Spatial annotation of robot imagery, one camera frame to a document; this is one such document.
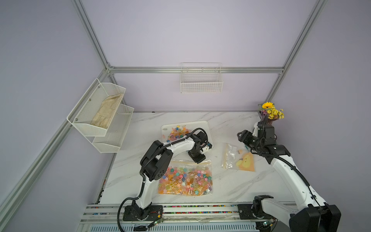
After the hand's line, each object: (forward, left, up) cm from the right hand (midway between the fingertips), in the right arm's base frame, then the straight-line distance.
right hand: (241, 138), depth 81 cm
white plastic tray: (+21, +48, -17) cm, 55 cm away
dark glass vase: (+15, -23, -3) cm, 27 cm away
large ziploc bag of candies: (-16, +32, -17) cm, 40 cm away
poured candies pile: (+19, +39, -18) cm, 47 cm away
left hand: (-6, +25, -18) cm, 31 cm away
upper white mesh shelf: (+8, +82, +13) cm, 84 cm away
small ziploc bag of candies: (-3, -1, -17) cm, 17 cm away
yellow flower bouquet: (+18, -20, +6) cm, 27 cm away
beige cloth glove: (+12, +77, +12) cm, 79 cm away
